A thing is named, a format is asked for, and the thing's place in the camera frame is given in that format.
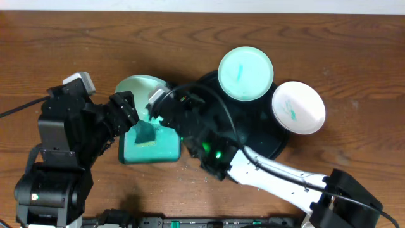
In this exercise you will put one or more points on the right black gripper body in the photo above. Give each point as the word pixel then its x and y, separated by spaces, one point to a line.
pixel 193 104

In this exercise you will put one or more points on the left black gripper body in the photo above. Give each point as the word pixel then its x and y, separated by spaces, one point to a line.
pixel 111 114

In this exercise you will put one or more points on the dark green sponge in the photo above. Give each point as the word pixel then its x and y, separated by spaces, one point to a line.
pixel 145 134

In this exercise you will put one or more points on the mint plate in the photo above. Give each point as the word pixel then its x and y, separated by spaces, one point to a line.
pixel 141 86
pixel 245 73

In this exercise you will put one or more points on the white plate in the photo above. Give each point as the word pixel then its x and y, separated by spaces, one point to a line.
pixel 298 108

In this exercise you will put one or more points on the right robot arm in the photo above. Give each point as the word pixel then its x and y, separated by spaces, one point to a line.
pixel 335 200

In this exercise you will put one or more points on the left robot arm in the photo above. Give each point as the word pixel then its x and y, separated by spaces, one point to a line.
pixel 74 132

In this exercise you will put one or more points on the green rectangular tray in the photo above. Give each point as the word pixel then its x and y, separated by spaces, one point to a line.
pixel 167 147

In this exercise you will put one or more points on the black round tray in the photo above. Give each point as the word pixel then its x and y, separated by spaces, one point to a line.
pixel 255 123

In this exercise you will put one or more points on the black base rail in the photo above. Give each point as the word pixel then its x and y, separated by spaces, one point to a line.
pixel 124 219

